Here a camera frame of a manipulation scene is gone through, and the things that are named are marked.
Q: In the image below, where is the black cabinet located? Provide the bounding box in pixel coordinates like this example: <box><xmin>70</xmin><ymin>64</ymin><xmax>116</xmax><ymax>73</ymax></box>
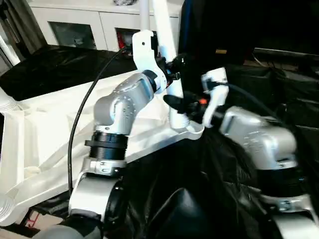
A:
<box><xmin>179</xmin><ymin>0</ymin><xmax>257</xmax><ymax>60</ymax></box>

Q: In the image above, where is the red carton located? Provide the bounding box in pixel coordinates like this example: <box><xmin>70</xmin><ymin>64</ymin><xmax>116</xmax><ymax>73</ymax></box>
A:
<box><xmin>116</xmin><ymin>31</ymin><xmax>126</xmax><ymax>49</ymax></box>

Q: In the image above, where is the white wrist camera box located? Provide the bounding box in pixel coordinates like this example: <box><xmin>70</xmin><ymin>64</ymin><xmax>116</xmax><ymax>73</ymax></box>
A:
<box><xmin>131</xmin><ymin>30</ymin><xmax>168</xmax><ymax>95</ymax></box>
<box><xmin>200</xmin><ymin>68</ymin><xmax>230</xmax><ymax>129</ymax></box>

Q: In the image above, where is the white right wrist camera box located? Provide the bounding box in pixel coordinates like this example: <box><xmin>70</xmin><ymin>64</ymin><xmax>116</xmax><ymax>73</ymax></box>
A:
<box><xmin>200</xmin><ymin>68</ymin><xmax>230</xmax><ymax>129</ymax></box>

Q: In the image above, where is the white cabinet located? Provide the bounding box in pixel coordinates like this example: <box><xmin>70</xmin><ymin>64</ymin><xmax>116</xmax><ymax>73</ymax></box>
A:
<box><xmin>27</xmin><ymin>0</ymin><xmax>181</xmax><ymax>51</ymax></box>

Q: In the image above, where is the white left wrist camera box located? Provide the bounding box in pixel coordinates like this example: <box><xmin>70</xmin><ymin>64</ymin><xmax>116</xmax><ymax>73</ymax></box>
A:
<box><xmin>131</xmin><ymin>30</ymin><xmax>168</xmax><ymax>95</ymax></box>

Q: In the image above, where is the red cable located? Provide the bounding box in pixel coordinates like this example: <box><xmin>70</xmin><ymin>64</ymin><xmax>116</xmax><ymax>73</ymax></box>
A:
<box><xmin>24</xmin><ymin>212</ymin><xmax>41</xmax><ymax>229</ymax></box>

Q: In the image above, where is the white plastic table leg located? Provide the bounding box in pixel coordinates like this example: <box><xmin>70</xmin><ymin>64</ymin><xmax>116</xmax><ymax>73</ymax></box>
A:
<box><xmin>0</xmin><ymin>87</ymin><xmax>20</xmax><ymax>113</ymax></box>
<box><xmin>0</xmin><ymin>197</ymin><xmax>14</xmax><ymax>226</ymax></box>
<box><xmin>139</xmin><ymin>0</ymin><xmax>151</xmax><ymax>33</ymax></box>
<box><xmin>151</xmin><ymin>0</ymin><xmax>192</xmax><ymax>132</ymax></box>

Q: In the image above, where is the black plastic mat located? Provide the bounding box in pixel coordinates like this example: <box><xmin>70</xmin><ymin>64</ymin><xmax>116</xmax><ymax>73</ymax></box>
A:
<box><xmin>0</xmin><ymin>45</ymin><xmax>319</xmax><ymax>239</ymax></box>

